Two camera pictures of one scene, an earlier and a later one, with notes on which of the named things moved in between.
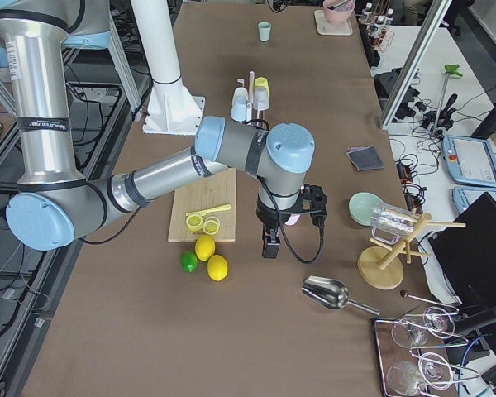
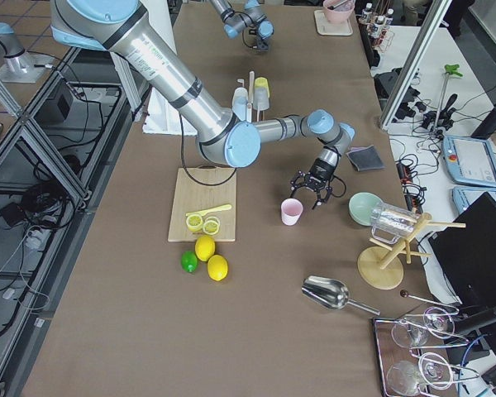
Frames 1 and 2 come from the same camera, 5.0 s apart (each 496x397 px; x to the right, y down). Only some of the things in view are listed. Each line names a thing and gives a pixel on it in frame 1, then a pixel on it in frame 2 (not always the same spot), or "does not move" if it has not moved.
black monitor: (474, 248) does not move
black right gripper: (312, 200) -> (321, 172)
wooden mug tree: (383, 268) does not move
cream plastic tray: (326, 27) does not move
